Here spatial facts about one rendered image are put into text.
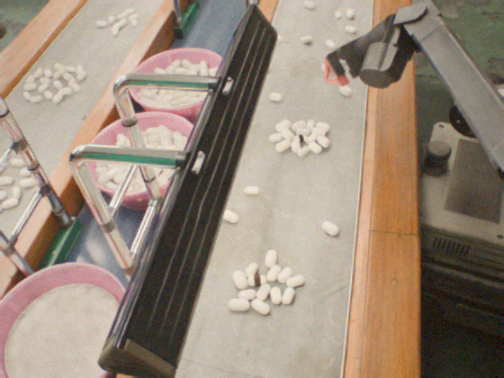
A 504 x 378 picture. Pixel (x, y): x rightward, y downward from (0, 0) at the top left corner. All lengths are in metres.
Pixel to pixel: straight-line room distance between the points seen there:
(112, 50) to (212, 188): 1.02
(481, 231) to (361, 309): 0.59
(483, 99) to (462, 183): 0.79
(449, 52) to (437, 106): 1.70
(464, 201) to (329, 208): 0.52
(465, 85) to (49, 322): 0.80
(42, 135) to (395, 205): 0.87
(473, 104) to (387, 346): 0.40
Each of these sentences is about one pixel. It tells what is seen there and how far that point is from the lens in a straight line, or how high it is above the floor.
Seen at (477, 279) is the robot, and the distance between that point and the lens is 1.45.
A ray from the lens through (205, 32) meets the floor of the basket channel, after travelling 1.69.
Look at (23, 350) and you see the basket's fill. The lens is 0.99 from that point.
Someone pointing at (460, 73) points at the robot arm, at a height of 1.10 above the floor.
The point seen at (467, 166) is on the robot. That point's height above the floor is 0.48.
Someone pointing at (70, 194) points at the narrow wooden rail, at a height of 0.73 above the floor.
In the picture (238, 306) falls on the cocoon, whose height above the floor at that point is 0.76.
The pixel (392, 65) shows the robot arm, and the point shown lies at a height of 1.04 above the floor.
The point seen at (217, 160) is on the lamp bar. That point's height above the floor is 1.08.
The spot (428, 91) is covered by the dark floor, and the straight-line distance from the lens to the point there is 2.56.
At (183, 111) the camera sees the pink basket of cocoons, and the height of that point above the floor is 0.75.
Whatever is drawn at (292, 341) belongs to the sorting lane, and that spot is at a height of 0.74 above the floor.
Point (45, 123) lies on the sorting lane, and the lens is 1.38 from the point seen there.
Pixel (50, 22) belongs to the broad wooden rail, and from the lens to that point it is 1.79.
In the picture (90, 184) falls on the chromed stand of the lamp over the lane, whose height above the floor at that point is 1.05.
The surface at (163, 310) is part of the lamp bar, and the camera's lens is 0.51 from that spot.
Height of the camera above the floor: 1.52
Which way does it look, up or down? 48 degrees down
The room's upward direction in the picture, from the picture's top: 6 degrees counter-clockwise
